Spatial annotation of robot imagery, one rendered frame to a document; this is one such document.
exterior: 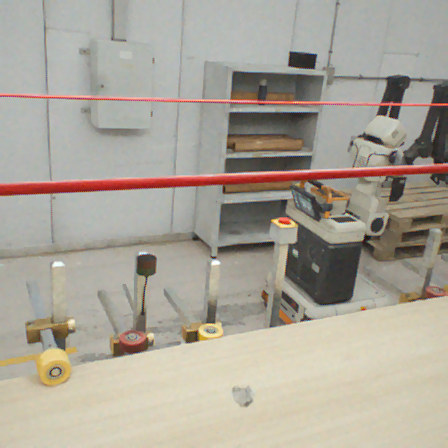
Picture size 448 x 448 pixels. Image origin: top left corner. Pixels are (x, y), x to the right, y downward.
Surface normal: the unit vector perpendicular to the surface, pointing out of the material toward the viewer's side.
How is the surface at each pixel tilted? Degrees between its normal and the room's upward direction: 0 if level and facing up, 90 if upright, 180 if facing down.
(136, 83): 90
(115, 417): 0
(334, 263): 90
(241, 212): 90
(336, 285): 90
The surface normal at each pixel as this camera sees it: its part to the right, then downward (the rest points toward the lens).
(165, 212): 0.43, 0.35
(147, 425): 0.09, -0.94
